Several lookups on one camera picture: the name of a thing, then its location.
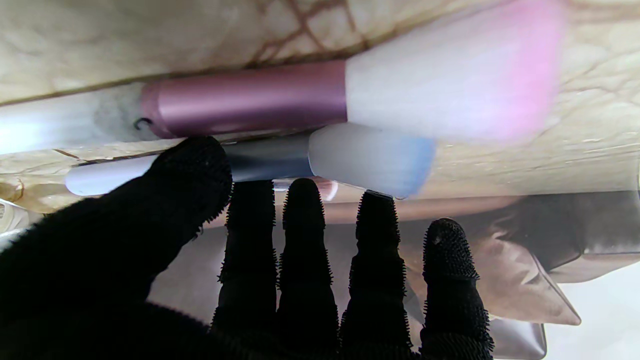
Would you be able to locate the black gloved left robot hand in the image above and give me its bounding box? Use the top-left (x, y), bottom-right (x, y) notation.
top-left (0, 136), bottom-right (495, 360)

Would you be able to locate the pink ferrule makeup brush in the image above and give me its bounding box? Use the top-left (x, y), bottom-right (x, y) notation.
top-left (0, 0), bottom-right (568, 156)

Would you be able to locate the blue handled makeup brush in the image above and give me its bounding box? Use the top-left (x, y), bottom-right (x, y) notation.
top-left (65, 122), bottom-right (437, 199)

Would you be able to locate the brown sofa pillow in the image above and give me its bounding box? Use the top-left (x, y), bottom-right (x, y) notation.
top-left (400, 220), bottom-right (582, 327)

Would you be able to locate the brown leather sofa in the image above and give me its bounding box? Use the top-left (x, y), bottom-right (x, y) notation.
top-left (147, 190), bottom-right (640, 360)

